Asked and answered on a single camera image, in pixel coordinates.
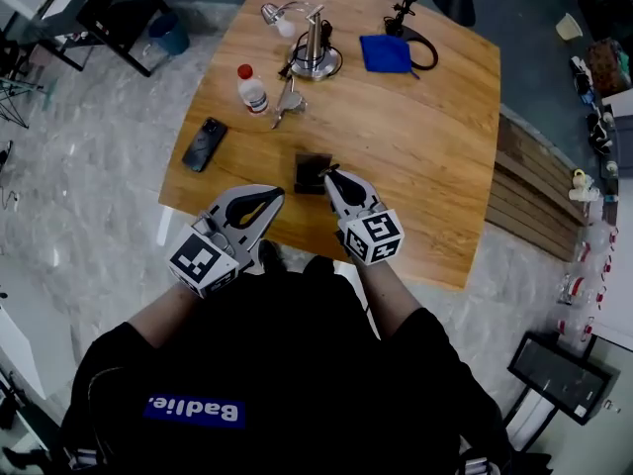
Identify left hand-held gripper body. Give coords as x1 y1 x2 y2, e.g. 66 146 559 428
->
167 195 259 300

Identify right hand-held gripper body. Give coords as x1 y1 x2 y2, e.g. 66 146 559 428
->
336 203 406 267

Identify dark square pen holder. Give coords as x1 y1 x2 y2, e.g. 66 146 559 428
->
293 151 334 197

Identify person's left forearm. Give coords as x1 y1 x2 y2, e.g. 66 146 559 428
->
127 279 205 349

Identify person's right forearm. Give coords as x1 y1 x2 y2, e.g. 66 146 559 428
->
352 257 423 341

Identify person's black shoe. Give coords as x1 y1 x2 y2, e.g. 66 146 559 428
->
256 238 286 276

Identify white table leg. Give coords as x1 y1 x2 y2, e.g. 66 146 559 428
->
156 204 175 247

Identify black smartphone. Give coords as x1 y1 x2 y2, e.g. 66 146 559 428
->
180 116 230 174

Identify silver metal hand tool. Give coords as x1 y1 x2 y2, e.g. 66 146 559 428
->
269 76 309 131

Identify clear bottle with red cap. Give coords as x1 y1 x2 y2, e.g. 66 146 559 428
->
235 62 271 117

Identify person's black shirt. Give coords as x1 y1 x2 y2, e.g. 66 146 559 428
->
57 254 513 475

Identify blue cloth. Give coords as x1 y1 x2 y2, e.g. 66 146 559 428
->
358 34 422 80

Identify silver gooseneck desk lamp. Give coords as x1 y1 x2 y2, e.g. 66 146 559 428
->
260 0 344 83

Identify stack of wooden planks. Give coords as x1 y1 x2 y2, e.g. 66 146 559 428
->
485 111 590 263

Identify blue bucket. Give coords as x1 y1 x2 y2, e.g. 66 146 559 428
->
147 13 192 58

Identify black framed glass box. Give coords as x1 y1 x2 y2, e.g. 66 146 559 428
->
506 331 622 427

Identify black tripod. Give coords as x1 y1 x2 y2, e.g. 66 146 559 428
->
0 75 46 131

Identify cream cup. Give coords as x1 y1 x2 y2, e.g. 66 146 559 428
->
554 12 586 44

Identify black lamp power cable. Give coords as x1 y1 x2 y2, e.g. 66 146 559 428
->
278 19 343 79

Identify black metal frame table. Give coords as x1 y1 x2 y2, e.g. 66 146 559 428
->
0 0 173 79

